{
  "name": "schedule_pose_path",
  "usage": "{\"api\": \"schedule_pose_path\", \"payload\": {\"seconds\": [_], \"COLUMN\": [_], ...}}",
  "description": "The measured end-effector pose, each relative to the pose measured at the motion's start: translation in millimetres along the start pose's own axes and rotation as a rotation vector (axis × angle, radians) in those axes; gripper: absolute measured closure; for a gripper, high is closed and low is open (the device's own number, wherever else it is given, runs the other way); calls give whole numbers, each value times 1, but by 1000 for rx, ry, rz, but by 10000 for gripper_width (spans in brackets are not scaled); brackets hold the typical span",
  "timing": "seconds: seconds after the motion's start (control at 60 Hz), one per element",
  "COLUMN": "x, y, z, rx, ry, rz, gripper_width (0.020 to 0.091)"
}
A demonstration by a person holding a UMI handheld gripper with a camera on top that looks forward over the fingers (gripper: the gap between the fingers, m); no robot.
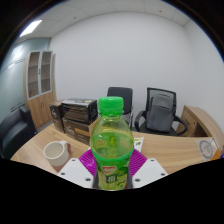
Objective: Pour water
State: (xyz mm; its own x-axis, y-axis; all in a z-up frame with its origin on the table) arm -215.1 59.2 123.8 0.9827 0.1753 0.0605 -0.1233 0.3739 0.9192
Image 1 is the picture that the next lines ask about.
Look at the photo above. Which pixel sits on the dark flat cardboard box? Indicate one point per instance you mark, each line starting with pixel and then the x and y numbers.
pixel 79 110

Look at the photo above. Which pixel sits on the white and pink cup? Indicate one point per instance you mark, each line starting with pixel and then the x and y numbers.
pixel 56 153

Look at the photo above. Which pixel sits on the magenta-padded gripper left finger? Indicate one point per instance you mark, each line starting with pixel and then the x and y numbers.
pixel 74 171

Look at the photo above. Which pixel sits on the wooden glass-door cabinet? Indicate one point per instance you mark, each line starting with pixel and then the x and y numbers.
pixel 41 106

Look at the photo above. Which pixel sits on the wooden side desk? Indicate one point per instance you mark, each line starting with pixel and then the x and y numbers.
pixel 200 123

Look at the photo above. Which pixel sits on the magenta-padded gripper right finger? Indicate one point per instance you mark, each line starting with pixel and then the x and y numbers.
pixel 150 170

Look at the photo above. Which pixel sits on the black armless chair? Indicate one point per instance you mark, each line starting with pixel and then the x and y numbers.
pixel 126 96

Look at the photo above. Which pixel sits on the black mesh office chair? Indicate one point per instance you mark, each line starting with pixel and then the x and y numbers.
pixel 180 125

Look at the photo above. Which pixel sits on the grey backpack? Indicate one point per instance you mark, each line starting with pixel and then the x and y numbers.
pixel 160 113

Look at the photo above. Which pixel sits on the green drink bottle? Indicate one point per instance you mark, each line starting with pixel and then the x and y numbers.
pixel 111 146

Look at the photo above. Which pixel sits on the ceiling light panel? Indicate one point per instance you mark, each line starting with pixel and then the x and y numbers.
pixel 30 28

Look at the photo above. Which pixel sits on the black leather sofa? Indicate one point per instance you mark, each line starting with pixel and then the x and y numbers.
pixel 15 131

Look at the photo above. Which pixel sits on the round white disc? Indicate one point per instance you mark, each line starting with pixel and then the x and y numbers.
pixel 206 149

